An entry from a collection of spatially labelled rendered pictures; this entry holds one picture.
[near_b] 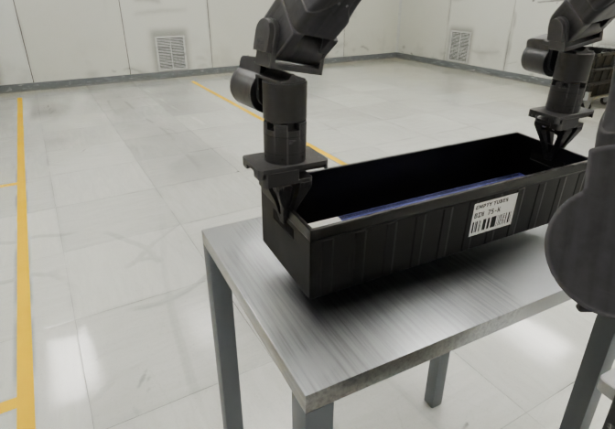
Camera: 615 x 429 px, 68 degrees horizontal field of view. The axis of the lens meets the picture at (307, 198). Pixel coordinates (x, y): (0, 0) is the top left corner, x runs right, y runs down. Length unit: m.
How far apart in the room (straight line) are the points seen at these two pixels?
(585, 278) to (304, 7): 0.38
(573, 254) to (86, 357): 1.79
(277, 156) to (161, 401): 1.23
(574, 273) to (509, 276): 0.51
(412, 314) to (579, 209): 0.43
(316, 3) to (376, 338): 0.43
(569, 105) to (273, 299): 0.62
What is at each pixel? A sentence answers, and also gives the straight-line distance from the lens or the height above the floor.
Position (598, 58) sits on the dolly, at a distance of 5.78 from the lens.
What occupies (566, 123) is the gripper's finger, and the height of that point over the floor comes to 1.01.
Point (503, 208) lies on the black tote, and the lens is 0.82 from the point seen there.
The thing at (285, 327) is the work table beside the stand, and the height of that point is 0.80.
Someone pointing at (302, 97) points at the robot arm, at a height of 1.11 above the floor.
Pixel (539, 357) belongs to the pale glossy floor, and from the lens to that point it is 1.97.
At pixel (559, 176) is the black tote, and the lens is 0.90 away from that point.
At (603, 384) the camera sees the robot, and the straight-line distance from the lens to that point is 0.55.
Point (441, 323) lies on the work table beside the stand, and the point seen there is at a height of 0.80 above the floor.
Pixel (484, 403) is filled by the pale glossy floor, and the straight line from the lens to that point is 1.73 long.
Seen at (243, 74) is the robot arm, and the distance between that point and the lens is 0.65.
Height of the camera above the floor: 1.23
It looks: 25 degrees down
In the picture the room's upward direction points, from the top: straight up
